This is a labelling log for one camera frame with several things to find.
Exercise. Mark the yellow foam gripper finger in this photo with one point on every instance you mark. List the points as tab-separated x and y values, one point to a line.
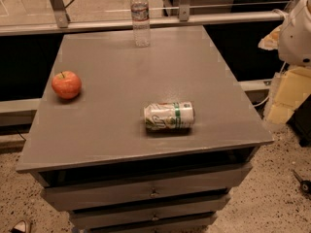
294	88
270	41

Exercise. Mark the green white 7up can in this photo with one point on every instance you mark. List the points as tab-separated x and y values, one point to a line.
169	116

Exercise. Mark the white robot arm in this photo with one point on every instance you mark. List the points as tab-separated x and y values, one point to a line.
292	40

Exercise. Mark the clear plastic water bottle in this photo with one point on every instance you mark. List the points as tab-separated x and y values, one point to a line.
141	22

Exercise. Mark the top grey drawer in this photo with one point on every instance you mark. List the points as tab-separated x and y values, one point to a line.
92	195

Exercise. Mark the grey drawer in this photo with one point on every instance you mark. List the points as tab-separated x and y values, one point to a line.
92	195
161	225
156	210

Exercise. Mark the red apple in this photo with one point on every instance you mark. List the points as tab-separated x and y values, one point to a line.
66	84

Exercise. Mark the grey drawer cabinet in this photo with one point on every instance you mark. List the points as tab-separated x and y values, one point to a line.
101	135

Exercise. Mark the bottom grey drawer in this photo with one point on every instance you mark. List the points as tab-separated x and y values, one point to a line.
161	225

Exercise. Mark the middle grey drawer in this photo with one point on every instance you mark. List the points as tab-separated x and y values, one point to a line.
156	210

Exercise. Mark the shoe tip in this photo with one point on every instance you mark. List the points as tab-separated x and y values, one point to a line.
22	226

